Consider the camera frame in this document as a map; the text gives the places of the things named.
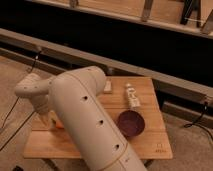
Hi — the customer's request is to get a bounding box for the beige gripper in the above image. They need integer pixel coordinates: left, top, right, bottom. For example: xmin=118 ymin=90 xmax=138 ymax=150
xmin=32 ymin=96 xmax=51 ymax=128

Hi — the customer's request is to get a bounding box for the orange pepper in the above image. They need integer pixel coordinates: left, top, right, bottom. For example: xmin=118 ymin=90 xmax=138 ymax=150
xmin=55 ymin=120 xmax=64 ymax=129

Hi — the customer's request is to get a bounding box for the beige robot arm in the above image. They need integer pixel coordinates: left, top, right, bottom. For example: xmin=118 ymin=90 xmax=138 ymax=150
xmin=15 ymin=66 xmax=147 ymax=171

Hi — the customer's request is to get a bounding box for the dark purple ceramic bowl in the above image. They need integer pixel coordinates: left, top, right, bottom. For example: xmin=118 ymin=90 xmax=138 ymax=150
xmin=117 ymin=110 xmax=145 ymax=137

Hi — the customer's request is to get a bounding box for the wooden table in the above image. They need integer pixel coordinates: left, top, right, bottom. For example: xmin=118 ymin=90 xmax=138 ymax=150
xmin=23 ymin=76 xmax=173 ymax=159

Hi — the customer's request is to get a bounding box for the small white block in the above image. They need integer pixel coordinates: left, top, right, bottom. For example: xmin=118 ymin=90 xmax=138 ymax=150
xmin=104 ymin=80 xmax=112 ymax=93

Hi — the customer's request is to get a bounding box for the white tube bottle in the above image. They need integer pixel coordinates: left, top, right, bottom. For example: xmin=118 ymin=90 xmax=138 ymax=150
xmin=125 ymin=83 xmax=141 ymax=109

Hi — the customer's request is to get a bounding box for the black cable on floor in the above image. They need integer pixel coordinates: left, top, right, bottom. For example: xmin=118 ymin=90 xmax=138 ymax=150
xmin=0 ymin=49 xmax=43 ymax=152

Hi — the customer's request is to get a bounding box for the black cable right side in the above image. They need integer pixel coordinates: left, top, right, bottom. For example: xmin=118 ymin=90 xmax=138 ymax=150
xmin=183 ymin=101 xmax=213 ymax=141

